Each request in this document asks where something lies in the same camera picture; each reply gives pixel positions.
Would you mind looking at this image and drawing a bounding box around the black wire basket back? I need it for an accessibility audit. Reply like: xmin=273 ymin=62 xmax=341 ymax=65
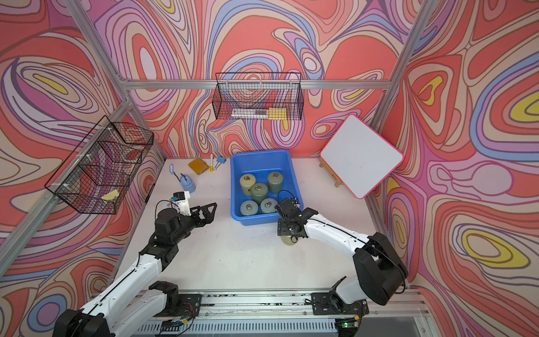
xmin=212 ymin=71 xmax=305 ymax=121

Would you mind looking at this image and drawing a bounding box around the black wire basket left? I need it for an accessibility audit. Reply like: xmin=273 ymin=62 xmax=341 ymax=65
xmin=44 ymin=117 xmax=154 ymax=215

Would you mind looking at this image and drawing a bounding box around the olive green tea canister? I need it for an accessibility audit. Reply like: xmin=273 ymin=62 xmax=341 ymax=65
xmin=268 ymin=171 xmax=284 ymax=194

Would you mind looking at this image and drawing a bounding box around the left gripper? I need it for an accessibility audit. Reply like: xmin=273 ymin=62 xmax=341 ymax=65
xmin=168 ymin=202 xmax=216 ymax=247

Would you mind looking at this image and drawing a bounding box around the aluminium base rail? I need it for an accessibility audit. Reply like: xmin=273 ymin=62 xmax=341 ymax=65
xmin=69 ymin=287 xmax=439 ymax=337

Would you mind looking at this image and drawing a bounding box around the black wire basket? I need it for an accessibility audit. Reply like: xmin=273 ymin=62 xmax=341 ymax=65
xmin=44 ymin=117 xmax=154 ymax=215
xmin=212 ymin=71 xmax=305 ymax=121

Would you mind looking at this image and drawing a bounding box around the pale yellow tea canister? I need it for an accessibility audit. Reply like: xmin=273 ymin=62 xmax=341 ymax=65
xmin=239 ymin=174 xmax=256 ymax=197

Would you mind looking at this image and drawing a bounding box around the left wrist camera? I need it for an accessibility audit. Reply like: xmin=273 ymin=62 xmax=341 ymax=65
xmin=171 ymin=191 xmax=191 ymax=216

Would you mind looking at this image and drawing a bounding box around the yellow box in basket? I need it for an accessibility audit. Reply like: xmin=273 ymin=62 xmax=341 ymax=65
xmin=268 ymin=108 xmax=288 ymax=120

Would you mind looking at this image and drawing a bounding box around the dark green tea canister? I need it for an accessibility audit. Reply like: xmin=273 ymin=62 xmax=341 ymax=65
xmin=251 ymin=183 xmax=269 ymax=204

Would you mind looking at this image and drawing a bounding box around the yellow sponge in basket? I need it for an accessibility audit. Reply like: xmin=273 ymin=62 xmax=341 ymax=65
xmin=101 ymin=190 xmax=120 ymax=202

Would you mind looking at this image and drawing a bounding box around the yellow-green tea canister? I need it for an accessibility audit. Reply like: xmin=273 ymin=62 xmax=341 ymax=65
xmin=281 ymin=236 xmax=298 ymax=246

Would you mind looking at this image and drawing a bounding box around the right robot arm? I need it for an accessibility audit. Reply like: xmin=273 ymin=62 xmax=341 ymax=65
xmin=276 ymin=199 xmax=408 ymax=315

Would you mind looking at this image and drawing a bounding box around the white board pink frame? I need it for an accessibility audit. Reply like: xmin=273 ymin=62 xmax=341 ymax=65
xmin=320 ymin=116 xmax=404 ymax=199

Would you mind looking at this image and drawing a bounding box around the blue binder clip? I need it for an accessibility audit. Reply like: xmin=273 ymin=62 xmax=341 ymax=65
xmin=214 ymin=157 xmax=226 ymax=170

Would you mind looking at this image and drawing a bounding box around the wooden easel stand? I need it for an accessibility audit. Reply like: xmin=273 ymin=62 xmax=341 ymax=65
xmin=319 ymin=158 xmax=343 ymax=188

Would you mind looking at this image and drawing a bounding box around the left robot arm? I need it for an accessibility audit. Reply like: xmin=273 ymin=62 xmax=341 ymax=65
xmin=53 ymin=203 xmax=217 ymax=336

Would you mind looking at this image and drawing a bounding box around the yellow sticky note pad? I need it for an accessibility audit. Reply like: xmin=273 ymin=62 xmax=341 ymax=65
xmin=188 ymin=158 xmax=210 ymax=176

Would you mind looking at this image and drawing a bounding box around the grey-blue tea canister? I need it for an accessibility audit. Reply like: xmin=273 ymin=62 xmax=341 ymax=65
xmin=260 ymin=198 xmax=277 ymax=213
xmin=240 ymin=200 xmax=259 ymax=216

